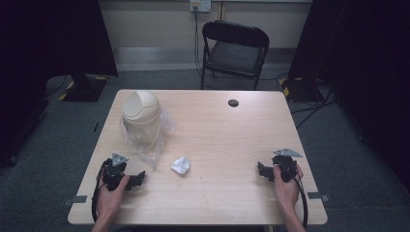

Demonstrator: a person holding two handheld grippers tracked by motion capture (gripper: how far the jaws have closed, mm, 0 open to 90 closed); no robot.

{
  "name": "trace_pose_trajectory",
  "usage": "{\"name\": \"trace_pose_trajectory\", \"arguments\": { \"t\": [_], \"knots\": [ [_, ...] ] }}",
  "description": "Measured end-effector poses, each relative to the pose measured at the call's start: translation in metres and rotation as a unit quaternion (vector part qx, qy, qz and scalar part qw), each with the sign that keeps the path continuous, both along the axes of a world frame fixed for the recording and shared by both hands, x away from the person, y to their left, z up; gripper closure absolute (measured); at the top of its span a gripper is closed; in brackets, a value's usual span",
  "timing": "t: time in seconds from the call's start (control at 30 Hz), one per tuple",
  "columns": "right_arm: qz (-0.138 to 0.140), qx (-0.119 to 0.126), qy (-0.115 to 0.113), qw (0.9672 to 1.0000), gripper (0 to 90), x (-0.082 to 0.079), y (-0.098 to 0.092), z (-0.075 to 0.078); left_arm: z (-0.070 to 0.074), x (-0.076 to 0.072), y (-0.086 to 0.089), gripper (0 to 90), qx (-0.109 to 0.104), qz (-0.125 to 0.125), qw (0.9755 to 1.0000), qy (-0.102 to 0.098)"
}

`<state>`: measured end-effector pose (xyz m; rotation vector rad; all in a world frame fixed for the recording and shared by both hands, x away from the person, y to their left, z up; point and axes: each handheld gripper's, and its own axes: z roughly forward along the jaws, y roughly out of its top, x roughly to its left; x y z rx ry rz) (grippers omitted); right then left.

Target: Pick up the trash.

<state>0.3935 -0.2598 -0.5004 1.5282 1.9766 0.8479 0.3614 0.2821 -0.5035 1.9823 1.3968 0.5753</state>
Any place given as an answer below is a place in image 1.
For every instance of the black folding chair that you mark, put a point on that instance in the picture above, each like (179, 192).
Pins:
(233, 56)

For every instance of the cream swing-lid trash bin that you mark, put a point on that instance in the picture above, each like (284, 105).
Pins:
(141, 116)

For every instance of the clear plastic bag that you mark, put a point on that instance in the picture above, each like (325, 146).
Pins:
(151, 150)

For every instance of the white wall socket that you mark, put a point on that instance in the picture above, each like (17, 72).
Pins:
(200, 5)

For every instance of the person's right hand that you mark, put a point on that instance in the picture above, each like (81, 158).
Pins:
(288, 193)

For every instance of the black stand base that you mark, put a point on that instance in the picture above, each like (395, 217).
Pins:
(298, 90)
(84, 90)

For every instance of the grey tape strip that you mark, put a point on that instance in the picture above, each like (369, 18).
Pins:
(317, 196)
(75, 199)

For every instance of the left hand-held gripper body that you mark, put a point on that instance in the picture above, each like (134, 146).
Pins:
(111, 175)

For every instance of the black curtain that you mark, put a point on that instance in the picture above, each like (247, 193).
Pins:
(48, 42)
(364, 64)

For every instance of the person's left hand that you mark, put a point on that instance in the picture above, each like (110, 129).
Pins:
(108, 201)

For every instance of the crumpled white paper ball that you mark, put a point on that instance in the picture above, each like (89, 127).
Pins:
(181, 165)

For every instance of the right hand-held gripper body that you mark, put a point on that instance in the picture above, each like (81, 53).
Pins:
(287, 167)

